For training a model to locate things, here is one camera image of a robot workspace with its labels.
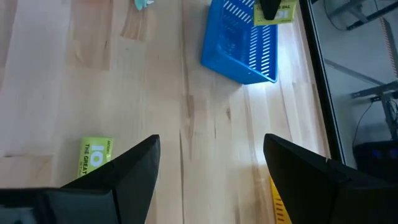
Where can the light blue staple remover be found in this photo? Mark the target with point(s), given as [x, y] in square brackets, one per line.
[141, 3]

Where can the black device with blue lights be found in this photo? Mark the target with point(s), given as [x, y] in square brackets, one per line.
[376, 158]

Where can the lime green staples box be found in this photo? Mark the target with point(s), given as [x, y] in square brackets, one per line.
[93, 152]
[287, 17]

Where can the grey metal table leg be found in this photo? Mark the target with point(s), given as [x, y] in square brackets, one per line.
[388, 105]
[367, 15]

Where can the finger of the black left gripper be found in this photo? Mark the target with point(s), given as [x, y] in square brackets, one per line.
[270, 9]

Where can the black metal table frame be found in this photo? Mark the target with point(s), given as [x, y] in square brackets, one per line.
[317, 62]

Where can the blue plastic basket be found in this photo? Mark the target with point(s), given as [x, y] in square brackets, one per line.
[230, 46]

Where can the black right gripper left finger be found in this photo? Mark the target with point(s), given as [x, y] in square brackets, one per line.
[136, 174]

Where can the yellow plastic basket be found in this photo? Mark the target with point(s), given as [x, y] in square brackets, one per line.
[280, 208]

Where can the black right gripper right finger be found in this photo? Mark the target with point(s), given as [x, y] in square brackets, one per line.
[311, 186]

